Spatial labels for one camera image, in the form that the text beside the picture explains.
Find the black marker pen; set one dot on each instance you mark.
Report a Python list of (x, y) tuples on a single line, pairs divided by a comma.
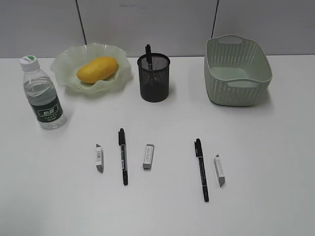
[(149, 57), (122, 144), (199, 156)]

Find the yellow mango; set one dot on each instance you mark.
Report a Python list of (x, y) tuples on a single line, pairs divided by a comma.
[(98, 69)]

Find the clear water bottle green label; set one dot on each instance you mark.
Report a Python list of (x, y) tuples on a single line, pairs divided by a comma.
[(41, 94)]

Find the black mesh pen holder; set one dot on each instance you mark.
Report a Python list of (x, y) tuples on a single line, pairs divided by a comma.
[(154, 84)]

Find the grey white eraser middle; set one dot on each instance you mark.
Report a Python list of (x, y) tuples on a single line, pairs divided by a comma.
[(148, 156)]

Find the grey white eraser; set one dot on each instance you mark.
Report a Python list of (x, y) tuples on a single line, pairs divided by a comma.
[(99, 162), (219, 170), (148, 156)]

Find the grey white eraser left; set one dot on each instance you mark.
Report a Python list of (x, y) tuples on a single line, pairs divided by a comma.
[(99, 162)]

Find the grey white eraser right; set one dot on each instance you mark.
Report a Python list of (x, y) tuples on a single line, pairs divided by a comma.
[(219, 170)]

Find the light green plastic basket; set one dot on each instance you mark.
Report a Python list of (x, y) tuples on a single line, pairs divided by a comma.
[(236, 71)]

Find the translucent green wavy plate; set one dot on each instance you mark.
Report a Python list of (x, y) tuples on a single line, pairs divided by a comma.
[(66, 65)]

